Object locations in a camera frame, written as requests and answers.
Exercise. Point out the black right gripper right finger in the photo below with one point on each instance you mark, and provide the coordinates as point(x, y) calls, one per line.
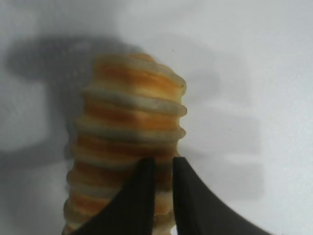
point(198, 210)

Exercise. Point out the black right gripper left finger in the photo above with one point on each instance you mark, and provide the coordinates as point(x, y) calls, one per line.
point(132, 203)

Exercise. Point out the long striped bread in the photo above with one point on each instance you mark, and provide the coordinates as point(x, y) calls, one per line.
point(132, 107)

